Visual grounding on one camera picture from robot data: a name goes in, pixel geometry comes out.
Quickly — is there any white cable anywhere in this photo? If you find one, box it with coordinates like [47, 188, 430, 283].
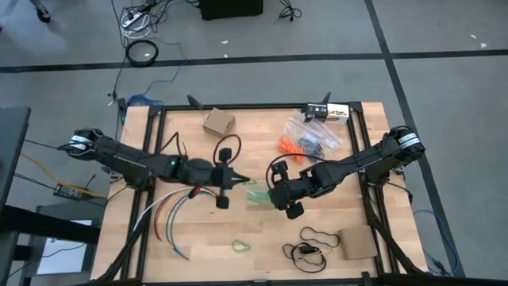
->
[133, 186, 195, 235]

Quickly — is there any brown cardboard box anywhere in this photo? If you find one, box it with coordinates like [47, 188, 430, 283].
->
[202, 106, 237, 138]

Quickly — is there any yellow floor cable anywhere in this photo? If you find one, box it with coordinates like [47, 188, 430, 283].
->
[19, 153, 108, 199]

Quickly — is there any white power strip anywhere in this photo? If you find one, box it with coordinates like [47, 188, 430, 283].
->
[120, 7, 152, 40]

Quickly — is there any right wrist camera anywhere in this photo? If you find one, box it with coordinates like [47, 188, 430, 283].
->
[271, 161, 290, 180]

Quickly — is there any black floor device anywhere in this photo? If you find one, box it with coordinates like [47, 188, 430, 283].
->
[53, 184, 87, 201]

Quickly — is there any red cable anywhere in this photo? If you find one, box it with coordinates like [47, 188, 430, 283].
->
[152, 190, 199, 242]

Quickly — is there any black desk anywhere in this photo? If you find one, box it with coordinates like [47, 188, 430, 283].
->
[0, 204, 101, 286]

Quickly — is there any black floor cable bundle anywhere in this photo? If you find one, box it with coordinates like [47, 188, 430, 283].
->
[273, 0, 303, 24]

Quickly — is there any black floor box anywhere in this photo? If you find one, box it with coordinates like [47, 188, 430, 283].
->
[199, 0, 264, 21]

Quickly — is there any blue floor cable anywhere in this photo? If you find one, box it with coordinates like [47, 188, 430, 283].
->
[125, 94, 164, 108]
[412, 209, 461, 276]

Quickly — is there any black box with label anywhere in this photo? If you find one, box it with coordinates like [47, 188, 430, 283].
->
[302, 102, 329, 122]

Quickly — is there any black rubber bands bunch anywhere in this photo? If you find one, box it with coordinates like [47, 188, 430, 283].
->
[299, 134, 326, 158]

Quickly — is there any orange rubber bands bunch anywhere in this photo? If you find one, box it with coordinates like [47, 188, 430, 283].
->
[277, 135, 306, 164]

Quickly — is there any black cable loop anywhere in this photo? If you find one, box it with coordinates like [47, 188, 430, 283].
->
[282, 226, 342, 274]

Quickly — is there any dark grey desk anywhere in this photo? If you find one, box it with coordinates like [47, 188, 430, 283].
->
[0, 106, 33, 210]

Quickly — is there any chair wheel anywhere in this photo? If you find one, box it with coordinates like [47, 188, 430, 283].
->
[29, 0, 52, 24]

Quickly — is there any white box with hotdog picture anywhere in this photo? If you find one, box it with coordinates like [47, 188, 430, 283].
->
[325, 102, 350, 122]

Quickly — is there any black ring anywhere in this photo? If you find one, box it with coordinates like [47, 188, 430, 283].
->
[125, 38, 160, 68]

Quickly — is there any flat cardboard box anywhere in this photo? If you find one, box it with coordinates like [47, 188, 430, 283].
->
[337, 225, 379, 261]

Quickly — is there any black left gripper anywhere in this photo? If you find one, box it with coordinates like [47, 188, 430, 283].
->
[212, 162, 252, 211]

